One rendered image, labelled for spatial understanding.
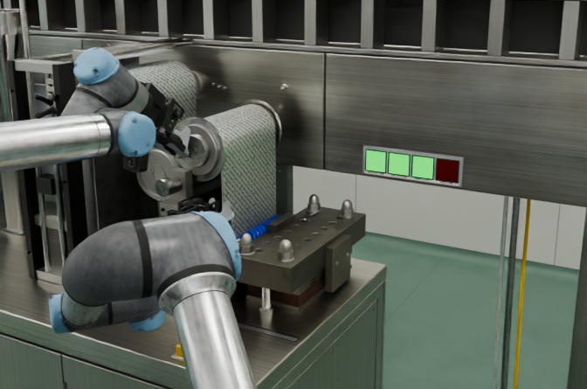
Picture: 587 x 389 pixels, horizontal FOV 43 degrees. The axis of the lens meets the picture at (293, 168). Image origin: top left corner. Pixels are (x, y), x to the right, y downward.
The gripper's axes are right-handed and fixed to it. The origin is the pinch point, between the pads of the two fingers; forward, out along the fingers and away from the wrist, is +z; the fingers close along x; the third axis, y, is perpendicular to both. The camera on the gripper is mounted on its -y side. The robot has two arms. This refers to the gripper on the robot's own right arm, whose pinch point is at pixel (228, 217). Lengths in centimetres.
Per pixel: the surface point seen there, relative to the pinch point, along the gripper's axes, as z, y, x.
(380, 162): 29.4, 9.3, -25.1
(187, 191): -5.6, 6.7, 7.1
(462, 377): 138, -109, -20
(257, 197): 12.4, 1.4, -0.2
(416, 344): 155, -109, 6
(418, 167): 29.3, 9.3, -35.0
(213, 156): -3.5, 15.2, 1.1
